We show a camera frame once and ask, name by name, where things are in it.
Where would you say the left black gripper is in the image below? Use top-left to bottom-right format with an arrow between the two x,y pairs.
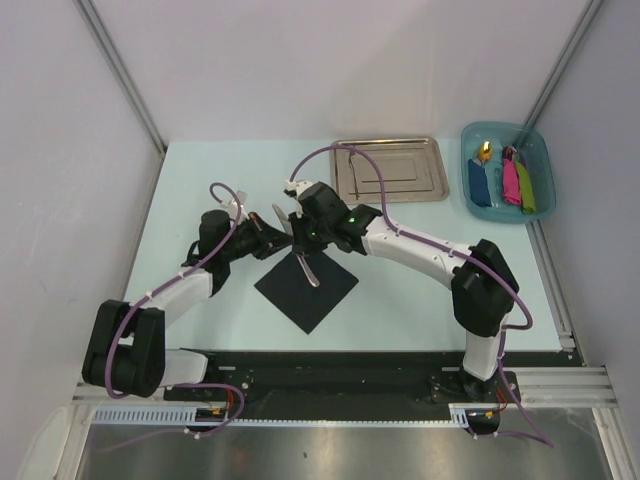
221,212 -> 294,263

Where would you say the silver table knife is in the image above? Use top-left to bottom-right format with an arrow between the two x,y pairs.
272,203 -> 320,288

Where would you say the black paper napkin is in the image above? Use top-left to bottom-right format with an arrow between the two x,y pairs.
254,253 -> 359,334

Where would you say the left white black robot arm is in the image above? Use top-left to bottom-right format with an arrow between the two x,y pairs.
81,207 -> 293,400

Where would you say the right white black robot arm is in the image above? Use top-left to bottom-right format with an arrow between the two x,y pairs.
284,181 -> 519,401

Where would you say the blue rolled napkin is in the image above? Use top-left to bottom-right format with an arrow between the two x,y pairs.
468,159 -> 492,208

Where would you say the pink rolled napkin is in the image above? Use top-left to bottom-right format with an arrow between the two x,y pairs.
502,157 -> 521,206

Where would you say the green rolled napkin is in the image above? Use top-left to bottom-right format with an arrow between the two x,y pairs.
515,161 -> 537,215

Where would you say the stainless steel tray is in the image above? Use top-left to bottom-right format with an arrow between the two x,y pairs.
331,137 -> 450,205

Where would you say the yellow utensil in bin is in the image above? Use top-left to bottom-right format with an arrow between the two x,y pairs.
477,141 -> 493,163

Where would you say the teal plastic bin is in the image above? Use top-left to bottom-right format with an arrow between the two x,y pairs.
461,121 -> 556,224

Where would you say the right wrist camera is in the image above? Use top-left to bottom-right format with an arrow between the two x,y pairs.
283,180 -> 314,199

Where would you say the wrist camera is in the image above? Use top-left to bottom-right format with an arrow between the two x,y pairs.
283,180 -> 314,199
219,190 -> 248,220

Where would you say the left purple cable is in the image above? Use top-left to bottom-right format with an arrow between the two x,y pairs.
102,182 -> 246,401

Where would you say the purple cable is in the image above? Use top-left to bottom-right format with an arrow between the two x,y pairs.
289,144 -> 554,449
102,182 -> 246,401

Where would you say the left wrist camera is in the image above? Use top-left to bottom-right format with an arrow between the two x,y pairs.
219,190 -> 248,220

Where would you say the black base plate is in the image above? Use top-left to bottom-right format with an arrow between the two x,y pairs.
163,351 -> 520,422

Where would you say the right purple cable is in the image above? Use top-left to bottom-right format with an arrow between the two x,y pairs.
289,144 -> 554,449

